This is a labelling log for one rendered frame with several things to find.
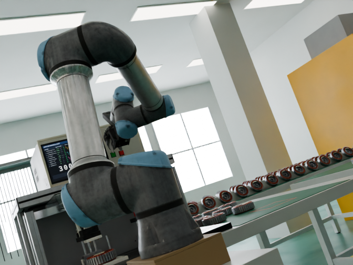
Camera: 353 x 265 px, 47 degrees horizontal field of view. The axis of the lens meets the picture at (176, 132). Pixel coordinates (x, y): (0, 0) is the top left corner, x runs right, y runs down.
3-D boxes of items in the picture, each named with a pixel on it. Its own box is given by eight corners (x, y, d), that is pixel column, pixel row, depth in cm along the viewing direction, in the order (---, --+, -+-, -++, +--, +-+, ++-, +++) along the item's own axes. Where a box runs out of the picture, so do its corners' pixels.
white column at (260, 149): (316, 225, 535) (229, 2, 586) (291, 236, 515) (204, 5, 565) (291, 227, 579) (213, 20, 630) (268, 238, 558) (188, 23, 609)
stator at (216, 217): (210, 223, 195) (208, 216, 196) (230, 217, 189) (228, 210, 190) (199, 229, 186) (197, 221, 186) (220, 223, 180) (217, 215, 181)
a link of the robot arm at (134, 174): (177, 199, 88) (158, 140, 90) (121, 218, 90) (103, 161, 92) (186, 196, 100) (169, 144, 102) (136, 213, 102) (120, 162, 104)
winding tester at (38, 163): (148, 160, 182) (134, 118, 185) (50, 188, 162) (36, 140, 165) (123, 176, 216) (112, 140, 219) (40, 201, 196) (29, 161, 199)
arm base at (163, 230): (213, 235, 89) (198, 192, 91) (149, 260, 84) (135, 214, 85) (190, 236, 103) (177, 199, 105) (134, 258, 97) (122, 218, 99)
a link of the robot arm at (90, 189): (123, 209, 89) (78, 14, 109) (62, 230, 91) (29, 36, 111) (141, 215, 100) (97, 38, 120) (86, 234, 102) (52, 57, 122)
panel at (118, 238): (181, 230, 192) (161, 170, 196) (39, 285, 161) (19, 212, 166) (180, 230, 193) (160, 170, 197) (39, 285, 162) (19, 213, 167)
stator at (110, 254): (120, 257, 147) (117, 247, 147) (90, 269, 142) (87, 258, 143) (114, 257, 157) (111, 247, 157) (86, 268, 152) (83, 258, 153)
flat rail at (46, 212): (174, 176, 181) (172, 170, 182) (31, 221, 153) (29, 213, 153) (173, 176, 182) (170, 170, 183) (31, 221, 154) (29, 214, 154)
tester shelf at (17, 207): (175, 162, 184) (172, 153, 185) (19, 209, 153) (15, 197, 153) (143, 180, 222) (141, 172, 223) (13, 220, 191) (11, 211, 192)
